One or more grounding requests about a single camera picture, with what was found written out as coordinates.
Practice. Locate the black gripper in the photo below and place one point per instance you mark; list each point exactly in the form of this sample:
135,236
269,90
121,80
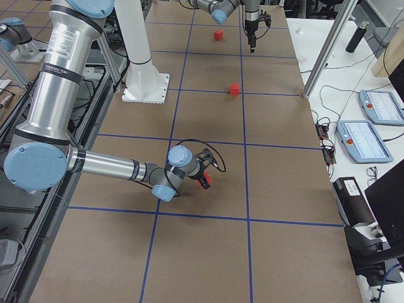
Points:
250,28
198,175

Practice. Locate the red block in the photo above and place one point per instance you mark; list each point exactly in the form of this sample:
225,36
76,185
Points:
202,181
234,89
218,35

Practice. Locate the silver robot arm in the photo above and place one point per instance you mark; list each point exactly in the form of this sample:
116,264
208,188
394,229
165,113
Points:
41,152
221,10

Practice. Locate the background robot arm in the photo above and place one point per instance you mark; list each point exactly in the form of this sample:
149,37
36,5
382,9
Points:
17,41

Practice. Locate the black water bottle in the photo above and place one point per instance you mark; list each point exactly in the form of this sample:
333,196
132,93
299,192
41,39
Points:
357,37

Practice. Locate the small circuit board upper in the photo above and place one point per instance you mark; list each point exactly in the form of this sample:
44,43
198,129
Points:
322,130

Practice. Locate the small circuit board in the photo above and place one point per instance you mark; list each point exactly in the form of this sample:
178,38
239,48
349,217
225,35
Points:
328,155
322,130

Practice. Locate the small circuit board lower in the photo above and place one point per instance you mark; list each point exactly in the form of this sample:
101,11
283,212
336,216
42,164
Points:
328,155

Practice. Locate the wooden board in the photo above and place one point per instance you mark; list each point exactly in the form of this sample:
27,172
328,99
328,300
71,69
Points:
392,38

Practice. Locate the far teach pendant tablet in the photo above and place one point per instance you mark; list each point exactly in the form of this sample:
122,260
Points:
381,107

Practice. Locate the teach pendant tablet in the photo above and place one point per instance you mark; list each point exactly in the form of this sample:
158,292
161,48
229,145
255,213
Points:
362,142
381,107

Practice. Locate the near teach pendant tablet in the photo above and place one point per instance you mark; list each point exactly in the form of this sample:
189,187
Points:
362,142

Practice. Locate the black brown box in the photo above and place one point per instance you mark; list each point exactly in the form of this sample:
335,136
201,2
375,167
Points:
351,203

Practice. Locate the eyeglasses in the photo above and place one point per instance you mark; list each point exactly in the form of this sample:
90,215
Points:
372,172

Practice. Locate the black monitor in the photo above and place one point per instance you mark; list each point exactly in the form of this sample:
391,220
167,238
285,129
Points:
385,198

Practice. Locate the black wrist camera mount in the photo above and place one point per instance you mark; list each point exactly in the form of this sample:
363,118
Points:
206,158
265,17

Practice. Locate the aluminium frame post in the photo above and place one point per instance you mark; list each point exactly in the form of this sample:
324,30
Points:
326,50

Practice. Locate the white central pedestal column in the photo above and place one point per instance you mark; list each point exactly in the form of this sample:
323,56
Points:
144,83

